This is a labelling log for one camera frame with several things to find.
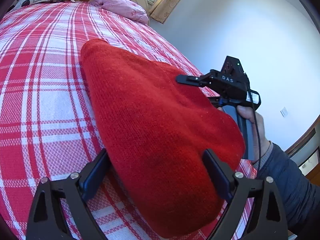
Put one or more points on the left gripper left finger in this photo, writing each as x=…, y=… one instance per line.
x=46, y=219

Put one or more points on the red knitted sweater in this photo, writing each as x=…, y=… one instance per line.
x=155, y=131

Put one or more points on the person right hand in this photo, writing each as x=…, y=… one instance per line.
x=255, y=129

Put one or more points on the right forearm dark sleeve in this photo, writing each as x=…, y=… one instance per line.
x=300, y=197

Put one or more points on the white wall socket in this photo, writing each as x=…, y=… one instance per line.
x=284, y=112

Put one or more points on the red white plaid bedspread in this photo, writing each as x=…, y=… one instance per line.
x=47, y=124

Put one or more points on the wooden door frame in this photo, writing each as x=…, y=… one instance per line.
x=303, y=140

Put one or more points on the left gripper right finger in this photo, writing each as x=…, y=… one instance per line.
x=266, y=219

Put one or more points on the pink pillow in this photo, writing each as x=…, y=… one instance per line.
x=124, y=8

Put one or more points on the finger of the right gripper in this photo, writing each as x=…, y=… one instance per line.
x=190, y=80

